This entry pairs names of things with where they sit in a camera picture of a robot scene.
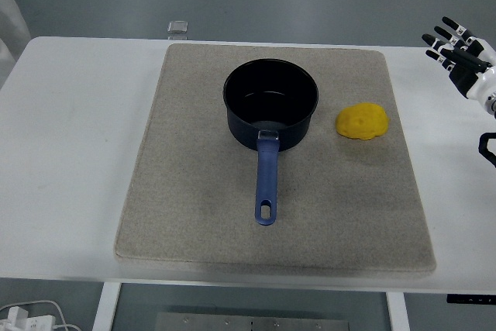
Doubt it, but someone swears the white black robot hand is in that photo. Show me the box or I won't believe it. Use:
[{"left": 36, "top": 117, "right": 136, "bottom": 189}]
[{"left": 422, "top": 16, "right": 496, "bottom": 116}]

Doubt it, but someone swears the black table control panel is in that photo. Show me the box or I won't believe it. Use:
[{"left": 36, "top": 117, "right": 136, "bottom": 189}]
[{"left": 446, "top": 294, "right": 496, "bottom": 304}]

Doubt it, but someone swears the white table leg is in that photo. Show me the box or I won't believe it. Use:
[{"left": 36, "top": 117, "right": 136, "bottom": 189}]
[
  {"left": 386, "top": 291, "right": 411, "bottom": 331},
  {"left": 92, "top": 281, "right": 122, "bottom": 331}
]

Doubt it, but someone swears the beige fabric mat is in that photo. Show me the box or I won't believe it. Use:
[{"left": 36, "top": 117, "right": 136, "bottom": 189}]
[{"left": 113, "top": 43, "right": 438, "bottom": 276}]

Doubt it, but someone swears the small silver floor plate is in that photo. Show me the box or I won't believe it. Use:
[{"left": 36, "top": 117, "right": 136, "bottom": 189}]
[{"left": 167, "top": 20, "right": 190, "bottom": 35}]

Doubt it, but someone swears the grey metal plate with screws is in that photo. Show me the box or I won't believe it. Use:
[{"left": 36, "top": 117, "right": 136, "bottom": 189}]
[{"left": 155, "top": 312, "right": 353, "bottom": 331}]

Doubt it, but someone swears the white power strip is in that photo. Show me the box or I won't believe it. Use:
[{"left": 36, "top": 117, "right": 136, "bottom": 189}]
[{"left": 0, "top": 305, "right": 56, "bottom": 331}]

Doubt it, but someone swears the blue pot with handle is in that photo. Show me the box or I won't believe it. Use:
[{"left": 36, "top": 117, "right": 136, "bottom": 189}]
[{"left": 222, "top": 58, "right": 320, "bottom": 226}]

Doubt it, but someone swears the white cable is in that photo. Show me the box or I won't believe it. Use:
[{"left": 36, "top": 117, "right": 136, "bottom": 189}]
[{"left": 0, "top": 299, "right": 80, "bottom": 331}]

